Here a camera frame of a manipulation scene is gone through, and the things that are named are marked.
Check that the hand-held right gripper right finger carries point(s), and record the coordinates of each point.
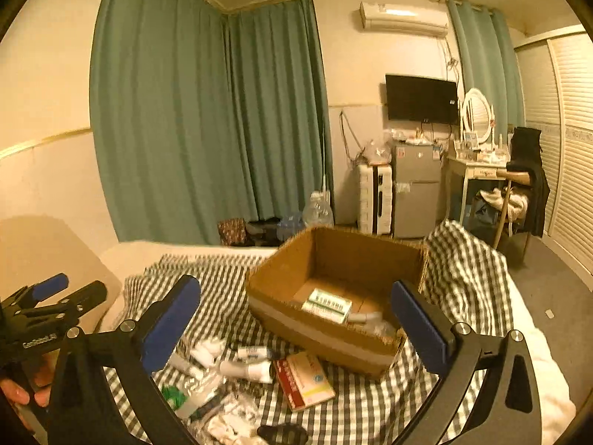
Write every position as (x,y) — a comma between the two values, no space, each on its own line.
(419,329)

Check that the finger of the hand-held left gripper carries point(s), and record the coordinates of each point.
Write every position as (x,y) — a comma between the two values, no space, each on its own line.
(48,283)
(85,295)

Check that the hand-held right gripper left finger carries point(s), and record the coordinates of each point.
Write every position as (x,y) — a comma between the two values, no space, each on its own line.
(169,322)

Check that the brown cardboard box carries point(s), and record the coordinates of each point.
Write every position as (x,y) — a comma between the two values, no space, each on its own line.
(324,333)

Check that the person's left hand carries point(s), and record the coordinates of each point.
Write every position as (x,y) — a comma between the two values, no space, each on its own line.
(16,391)

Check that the beige headboard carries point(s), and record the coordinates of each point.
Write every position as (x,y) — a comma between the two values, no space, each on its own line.
(51,245)

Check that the small white tube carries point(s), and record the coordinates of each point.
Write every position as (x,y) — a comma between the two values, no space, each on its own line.
(185,365)

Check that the small white packet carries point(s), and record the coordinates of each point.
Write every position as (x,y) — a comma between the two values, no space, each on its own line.
(208,351)

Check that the green packet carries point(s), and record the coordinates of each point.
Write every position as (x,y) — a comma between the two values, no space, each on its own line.
(173,397)

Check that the clear plastic pouch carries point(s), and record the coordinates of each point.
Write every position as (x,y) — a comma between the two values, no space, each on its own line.
(201,391)

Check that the white blue label tube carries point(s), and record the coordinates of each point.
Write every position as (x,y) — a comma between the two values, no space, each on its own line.
(254,353)

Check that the grey checkered blanket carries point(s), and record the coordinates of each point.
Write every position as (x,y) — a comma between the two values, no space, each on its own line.
(370,408)

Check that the white bottle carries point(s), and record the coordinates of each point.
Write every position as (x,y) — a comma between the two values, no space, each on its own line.
(250,371)

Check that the green white medicine box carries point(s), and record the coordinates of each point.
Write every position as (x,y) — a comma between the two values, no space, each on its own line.
(326,305)

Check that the patterned dark bag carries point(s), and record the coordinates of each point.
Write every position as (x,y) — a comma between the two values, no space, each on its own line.
(231,232)

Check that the white crumpled packets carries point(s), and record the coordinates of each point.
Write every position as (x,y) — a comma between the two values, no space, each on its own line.
(231,419)

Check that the red white medicine box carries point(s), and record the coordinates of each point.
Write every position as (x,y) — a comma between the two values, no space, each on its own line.
(303,380)

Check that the grey small fridge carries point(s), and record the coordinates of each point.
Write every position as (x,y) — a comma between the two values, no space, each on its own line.
(416,194)

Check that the white suitcase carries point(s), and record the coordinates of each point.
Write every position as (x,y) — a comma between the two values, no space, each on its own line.
(373,199)

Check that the large clear water bottle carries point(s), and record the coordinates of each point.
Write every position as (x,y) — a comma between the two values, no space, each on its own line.
(317,211)

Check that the wooden chair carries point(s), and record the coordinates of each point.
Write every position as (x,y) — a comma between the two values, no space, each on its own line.
(507,194)

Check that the white dressing table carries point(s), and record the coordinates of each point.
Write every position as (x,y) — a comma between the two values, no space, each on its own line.
(458,171)

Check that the clear plastic bag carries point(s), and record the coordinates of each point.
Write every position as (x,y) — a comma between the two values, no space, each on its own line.
(376,152)

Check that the wide green curtain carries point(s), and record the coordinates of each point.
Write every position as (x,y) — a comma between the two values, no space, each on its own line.
(167,111)

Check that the black clothing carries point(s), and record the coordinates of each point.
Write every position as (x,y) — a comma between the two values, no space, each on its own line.
(528,148)

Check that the white oval vanity mirror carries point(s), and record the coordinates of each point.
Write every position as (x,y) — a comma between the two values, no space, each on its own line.
(477,116)

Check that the white louvered wardrobe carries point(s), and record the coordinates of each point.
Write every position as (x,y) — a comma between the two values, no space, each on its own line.
(570,148)

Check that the narrow green curtain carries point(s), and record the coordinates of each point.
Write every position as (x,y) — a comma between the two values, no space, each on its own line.
(278,111)

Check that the light green window curtain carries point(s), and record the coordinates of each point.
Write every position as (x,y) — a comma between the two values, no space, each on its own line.
(486,65)

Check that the white air conditioner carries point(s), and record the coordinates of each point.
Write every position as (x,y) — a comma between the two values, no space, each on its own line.
(403,17)

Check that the black wall television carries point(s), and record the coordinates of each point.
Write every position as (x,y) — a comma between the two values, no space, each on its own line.
(420,98)

